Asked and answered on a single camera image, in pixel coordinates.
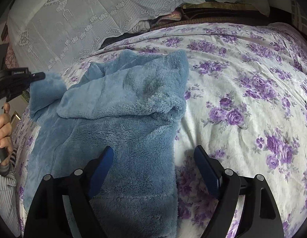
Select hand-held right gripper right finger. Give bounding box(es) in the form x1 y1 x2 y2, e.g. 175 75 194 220
194 145 285 238

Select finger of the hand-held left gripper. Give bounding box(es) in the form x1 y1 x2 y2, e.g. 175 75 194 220
27 72 46 84

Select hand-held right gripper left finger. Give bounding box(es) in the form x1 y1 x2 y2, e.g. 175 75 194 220
23 146 114 238

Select blue fleece jacket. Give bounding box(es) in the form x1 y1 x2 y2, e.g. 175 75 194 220
23 49 190 238

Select person's left forearm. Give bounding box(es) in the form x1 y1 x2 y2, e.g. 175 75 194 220
0 147 21 231

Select person's left hand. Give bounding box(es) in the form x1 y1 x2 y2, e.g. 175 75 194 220
0 103 16 167

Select pink patterned cloth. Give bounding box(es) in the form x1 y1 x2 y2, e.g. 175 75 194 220
5 45 14 67

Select white lace cover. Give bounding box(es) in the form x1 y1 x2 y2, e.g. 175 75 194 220
7 0 271 67

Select black cloth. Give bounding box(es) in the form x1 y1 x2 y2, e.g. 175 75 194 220
99 33 130 52

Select purple floral bed sheet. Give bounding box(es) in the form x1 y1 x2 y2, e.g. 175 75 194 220
12 22 307 238

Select pale bundled cloth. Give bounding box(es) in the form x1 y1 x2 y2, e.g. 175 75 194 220
133 11 183 33

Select folded brown blankets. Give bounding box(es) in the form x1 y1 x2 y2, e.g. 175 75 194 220
168 1 270 26

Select grey checked curtain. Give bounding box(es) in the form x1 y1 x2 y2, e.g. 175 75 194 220
290 0 307 38

